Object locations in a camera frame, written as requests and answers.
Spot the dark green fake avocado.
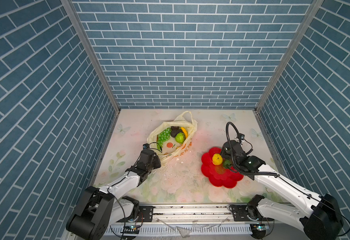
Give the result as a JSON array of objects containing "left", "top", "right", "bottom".
[{"left": 222, "top": 160, "right": 232, "bottom": 170}]

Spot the yellow fake lemon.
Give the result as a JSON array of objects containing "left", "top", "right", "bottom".
[{"left": 212, "top": 154, "right": 224, "bottom": 166}]

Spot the yellowish printed plastic bag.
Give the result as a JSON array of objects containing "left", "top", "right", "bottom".
[{"left": 147, "top": 111, "right": 197, "bottom": 166}]

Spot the red flower shaped plate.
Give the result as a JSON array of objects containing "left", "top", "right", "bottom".
[{"left": 201, "top": 147, "right": 244, "bottom": 189}]

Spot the green fake lime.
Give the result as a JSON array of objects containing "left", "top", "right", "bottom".
[{"left": 175, "top": 133, "right": 186, "bottom": 144}]

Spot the dark brown fake fruit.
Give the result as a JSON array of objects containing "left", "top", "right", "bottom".
[{"left": 171, "top": 127, "right": 183, "bottom": 138}]

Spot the yellow fake banana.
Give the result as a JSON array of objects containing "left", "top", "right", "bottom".
[{"left": 180, "top": 127, "right": 188, "bottom": 138}]

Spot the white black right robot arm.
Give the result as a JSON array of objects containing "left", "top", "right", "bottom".
[{"left": 221, "top": 140, "right": 346, "bottom": 240}]

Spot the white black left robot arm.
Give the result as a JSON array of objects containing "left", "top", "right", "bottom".
[{"left": 66, "top": 149, "right": 161, "bottom": 240}]

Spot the green fake grapes bunch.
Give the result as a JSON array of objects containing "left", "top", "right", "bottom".
[{"left": 157, "top": 128, "right": 172, "bottom": 148}]

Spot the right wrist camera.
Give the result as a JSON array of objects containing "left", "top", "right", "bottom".
[{"left": 236, "top": 134, "right": 245, "bottom": 144}]

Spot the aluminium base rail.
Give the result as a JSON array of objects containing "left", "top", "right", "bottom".
[{"left": 69, "top": 202, "right": 316, "bottom": 238}]

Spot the aluminium right corner post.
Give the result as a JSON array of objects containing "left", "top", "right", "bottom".
[{"left": 254, "top": 0, "right": 325, "bottom": 113}]

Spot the aluminium corner post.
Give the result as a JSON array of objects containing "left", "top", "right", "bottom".
[
  {"left": 254, "top": 0, "right": 325, "bottom": 113},
  {"left": 60, "top": 0, "right": 121, "bottom": 113}
]

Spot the aluminium left corner post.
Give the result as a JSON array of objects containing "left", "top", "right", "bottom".
[{"left": 60, "top": 0, "right": 121, "bottom": 113}]

